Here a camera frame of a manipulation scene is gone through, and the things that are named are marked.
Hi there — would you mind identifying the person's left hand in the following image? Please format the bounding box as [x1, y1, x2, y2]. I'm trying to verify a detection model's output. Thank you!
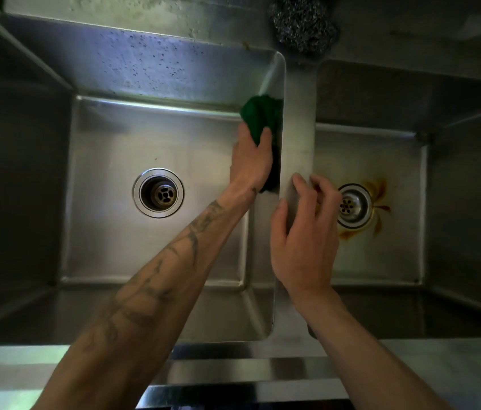
[228, 125, 275, 198]

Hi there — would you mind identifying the person's right hand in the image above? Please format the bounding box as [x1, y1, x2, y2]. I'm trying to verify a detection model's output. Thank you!
[269, 173, 345, 300]

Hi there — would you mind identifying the green scouring cloth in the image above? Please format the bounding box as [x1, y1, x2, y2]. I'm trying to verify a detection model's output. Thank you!
[240, 93, 284, 195]

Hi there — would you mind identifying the person's left forearm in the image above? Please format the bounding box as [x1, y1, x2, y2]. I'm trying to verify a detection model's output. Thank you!
[31, 187, 258, 410]

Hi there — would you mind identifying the person's right forearm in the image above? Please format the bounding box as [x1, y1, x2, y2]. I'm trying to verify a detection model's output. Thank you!
[291, 285, 455, 410]

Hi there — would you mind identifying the grey steel wool scourer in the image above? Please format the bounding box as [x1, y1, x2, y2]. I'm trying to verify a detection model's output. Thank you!
[268, 0, 340, 46]

